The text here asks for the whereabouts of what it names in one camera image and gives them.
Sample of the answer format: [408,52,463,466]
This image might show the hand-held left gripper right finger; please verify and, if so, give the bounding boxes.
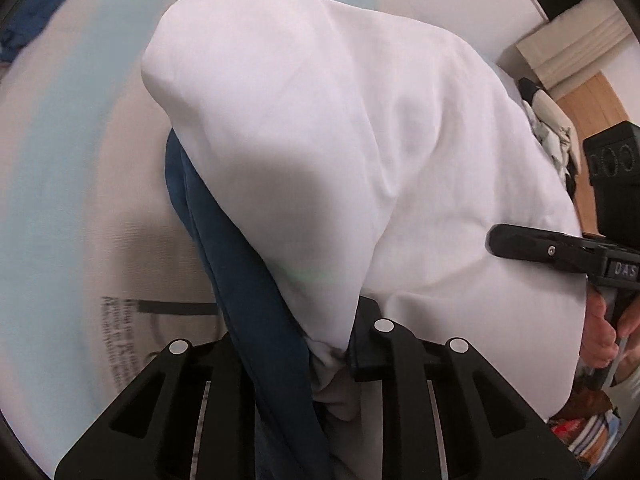
[349,297,584,480]

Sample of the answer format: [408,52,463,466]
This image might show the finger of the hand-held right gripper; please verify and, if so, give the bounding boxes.
[486,223,608,279]

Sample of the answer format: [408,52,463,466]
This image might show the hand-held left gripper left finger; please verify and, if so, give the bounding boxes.
[54,337,261,480]

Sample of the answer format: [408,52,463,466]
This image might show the dark blue garment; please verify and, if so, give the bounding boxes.
[162,127,335,480]

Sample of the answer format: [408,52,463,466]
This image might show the white zip hoodie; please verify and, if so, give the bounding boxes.
[140,0,590,480]

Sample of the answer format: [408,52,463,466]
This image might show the pile of mixed clothes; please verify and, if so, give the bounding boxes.
[517,77,585,198]

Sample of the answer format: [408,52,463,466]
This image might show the colourful striped clothes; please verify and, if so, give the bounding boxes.
[546,385,628,467]

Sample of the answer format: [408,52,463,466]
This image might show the person's right hand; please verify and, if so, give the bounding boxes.
[579,291,640,370]

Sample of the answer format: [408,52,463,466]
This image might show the wooden door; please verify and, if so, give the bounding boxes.
[554,72,637,142]

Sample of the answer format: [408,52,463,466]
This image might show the beige folded fabric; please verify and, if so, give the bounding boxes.
[515,0,635,100]

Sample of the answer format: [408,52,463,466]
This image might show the striped printed bed sheet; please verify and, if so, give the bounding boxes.
[0,0,548,480]

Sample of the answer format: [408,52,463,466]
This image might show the blue crumpled cloth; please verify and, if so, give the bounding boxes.
[0,0,87,63]

